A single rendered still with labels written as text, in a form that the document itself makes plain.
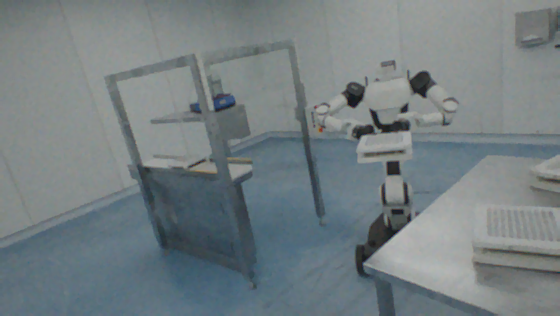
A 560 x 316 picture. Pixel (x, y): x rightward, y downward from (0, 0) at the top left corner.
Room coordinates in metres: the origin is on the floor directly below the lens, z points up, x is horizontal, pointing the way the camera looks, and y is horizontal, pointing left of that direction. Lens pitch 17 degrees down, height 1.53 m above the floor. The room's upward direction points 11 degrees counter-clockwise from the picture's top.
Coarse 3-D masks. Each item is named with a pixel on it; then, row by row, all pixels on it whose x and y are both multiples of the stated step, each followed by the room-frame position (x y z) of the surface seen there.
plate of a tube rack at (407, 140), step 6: (408, 132) 1.68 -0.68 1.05; (366, 138) 1.73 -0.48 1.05; (384, 138) 1.66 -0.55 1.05; (408, 138) 1.58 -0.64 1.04; (360, 144) 1.65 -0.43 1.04; (372, 144) 1.60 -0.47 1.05; (390, 144) 1.55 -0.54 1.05; (396, 144) 1.53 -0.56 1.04; (402, 144) 1.51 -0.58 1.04; (408, 144) 1.50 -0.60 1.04; (360, 150) 1.57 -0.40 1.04; (366, 150) 1.56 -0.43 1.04; (372, 150) 1.55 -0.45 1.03; (378, 150) 1.54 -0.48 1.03; (384, 150) 1.53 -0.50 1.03
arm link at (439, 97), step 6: (432, 90) 2.05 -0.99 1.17; (438, 90) 2.03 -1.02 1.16; (444, 90) 2.03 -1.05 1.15; (432, 96) 2.03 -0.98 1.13; (438, 96) 2.00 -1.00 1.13; (444, 96) 1.98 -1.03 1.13; (450, 96) 1.99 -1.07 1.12; (438, 102) 1.99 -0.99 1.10; (444, 102) 1.93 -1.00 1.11; (450, 102) 1.92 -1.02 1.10; (456, 102) 1.92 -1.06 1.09; (444, 108) 1.90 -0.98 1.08; (450, 108) 1.88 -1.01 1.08; (456, 108) 1.88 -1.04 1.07
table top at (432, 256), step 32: (512, 160) 1.52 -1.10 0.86; (544, 160) 1.45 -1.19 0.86; (448, 192) 1.33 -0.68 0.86; (480, 192) 1.27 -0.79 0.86; (512, 192) 1.22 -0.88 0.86; (544, 192) 1.18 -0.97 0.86; (416, 224) 1.13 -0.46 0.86; (448, 224) 1.09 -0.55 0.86; (384, 256) 0.97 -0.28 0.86; (416, 256) 0.94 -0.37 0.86; (448, 256) 0.91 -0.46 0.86; (416, 288) 0.82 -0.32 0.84; (448, 288) 0.78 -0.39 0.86; (480, 288) 0.76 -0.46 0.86; (512, 288) 0.73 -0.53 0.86; (544, 288) 0.71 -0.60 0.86
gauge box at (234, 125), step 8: (232, 112) 2.37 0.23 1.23; (240, 112) 2.39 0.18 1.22; (224, 120) 2.44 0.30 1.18; (232, 120) 2.38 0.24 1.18; (240, 120) 2.38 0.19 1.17; (224, 128) 2.45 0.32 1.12; (232, 128) 2.39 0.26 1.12; (240, 128) 2.36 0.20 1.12; (248, 128) 2.42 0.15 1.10; (224, 136) 2.47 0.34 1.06; (232, 136) 2.41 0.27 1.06; (240, 136) 2.35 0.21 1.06; (248, 136) 2.41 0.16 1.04
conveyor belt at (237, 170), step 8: (152, 160) 3.21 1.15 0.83; (160, 160) 3.14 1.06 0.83; (168, 160) 3.08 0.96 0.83; (128, 168) 3.12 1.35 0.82; (200, 168) 2.59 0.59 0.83; (208, 168) 2.54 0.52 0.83; (232, 168) 2.41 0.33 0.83; (240, 168) 2.37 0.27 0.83; (248, 168) 2.38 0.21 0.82; (232, 176) 2.26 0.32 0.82; (240, 176) 2.32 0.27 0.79
